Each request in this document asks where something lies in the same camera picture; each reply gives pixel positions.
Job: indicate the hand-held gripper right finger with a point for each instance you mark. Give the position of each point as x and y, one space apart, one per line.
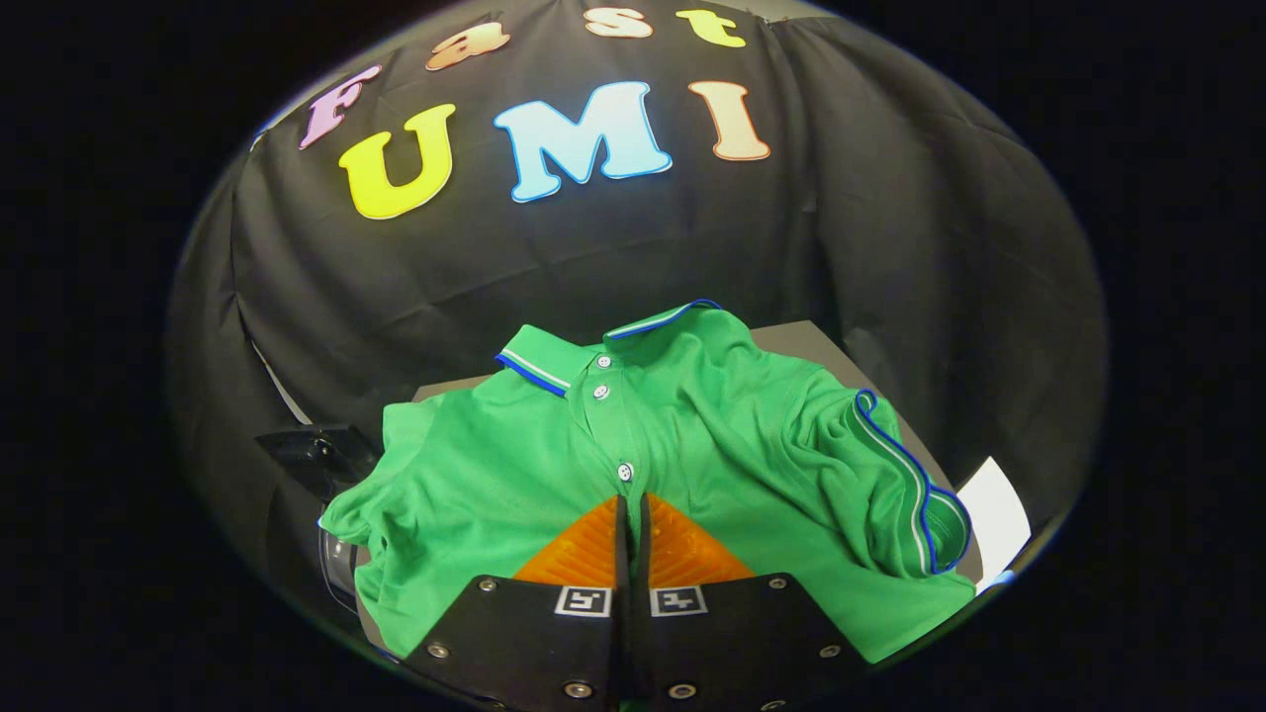
732 643

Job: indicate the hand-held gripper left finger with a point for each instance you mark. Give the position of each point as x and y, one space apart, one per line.
534 643

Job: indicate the green polo shirt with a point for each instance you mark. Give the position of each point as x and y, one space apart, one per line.
495 465

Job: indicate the dark washing machine lid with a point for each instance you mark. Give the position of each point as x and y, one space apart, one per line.
316 455

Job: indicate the white board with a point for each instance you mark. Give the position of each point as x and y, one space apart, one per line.
994 514

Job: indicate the grey cabinet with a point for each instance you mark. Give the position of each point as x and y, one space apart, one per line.
801 341

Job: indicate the black backdrop cloth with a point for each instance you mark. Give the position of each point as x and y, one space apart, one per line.
593 247

